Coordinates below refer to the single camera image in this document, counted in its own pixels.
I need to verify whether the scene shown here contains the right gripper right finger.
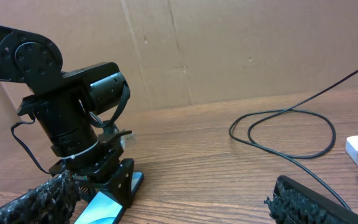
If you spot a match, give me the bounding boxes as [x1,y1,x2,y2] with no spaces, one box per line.
[264,175,358,224]

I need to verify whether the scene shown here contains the Galaxy smartphone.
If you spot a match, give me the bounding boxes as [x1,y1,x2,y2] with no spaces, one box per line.
[73,170,145,224]

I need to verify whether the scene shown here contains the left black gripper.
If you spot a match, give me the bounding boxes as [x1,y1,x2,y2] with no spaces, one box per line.
[48,127,135,209]

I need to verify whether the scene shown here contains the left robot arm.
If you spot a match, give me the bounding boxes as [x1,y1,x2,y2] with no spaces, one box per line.
[0,26,134,208]

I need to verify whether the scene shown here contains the black charging cable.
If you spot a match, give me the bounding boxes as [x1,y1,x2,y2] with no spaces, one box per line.
[228,62,358,211]

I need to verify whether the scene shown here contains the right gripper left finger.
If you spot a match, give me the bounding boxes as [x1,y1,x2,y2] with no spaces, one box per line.
[0,171,80,224]

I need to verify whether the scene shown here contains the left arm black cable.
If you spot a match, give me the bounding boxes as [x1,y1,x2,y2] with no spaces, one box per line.
[10,83,131,175]

